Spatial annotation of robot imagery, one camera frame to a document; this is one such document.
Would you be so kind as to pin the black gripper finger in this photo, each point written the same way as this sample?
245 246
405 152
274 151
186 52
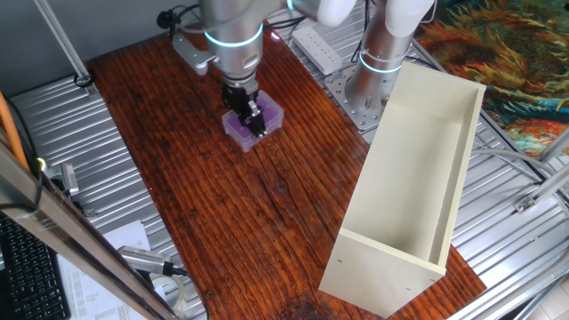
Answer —
254 120
233 112

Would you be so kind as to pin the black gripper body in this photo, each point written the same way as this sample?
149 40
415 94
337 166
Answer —
238 95

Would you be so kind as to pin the purple pipette tip box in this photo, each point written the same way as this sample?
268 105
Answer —
273 113

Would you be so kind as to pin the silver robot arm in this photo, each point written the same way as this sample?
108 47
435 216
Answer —
235 35

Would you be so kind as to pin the cream wooden shelf box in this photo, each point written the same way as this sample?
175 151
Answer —
400 275

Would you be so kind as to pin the wood-grain table board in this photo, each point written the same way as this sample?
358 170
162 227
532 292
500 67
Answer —
200 178

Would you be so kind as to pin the white power strip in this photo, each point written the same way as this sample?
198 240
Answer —
318 49

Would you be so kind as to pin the clear packing tape roll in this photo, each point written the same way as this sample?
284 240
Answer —
180 293

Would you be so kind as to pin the orange pipe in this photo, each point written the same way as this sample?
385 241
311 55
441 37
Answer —
11 129

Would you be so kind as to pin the printed paper sheet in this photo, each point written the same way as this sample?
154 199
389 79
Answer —
89 298

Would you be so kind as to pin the colourful painted cloth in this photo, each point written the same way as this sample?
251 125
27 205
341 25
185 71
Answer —
511 53

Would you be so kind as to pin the black keyboard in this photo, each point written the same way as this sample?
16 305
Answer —
31 284

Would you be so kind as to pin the aluminium strut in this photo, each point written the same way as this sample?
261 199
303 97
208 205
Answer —
553 146
542 189

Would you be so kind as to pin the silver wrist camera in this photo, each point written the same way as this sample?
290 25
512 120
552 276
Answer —
191 55

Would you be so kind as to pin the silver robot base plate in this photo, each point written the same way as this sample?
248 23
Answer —
342 95

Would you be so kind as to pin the silver exterior camera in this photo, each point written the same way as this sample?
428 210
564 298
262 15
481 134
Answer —
142 259

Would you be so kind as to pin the aluminium frame post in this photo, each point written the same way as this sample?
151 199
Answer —
62 42

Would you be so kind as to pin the steel frame beam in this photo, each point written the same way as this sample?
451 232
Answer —
66 226

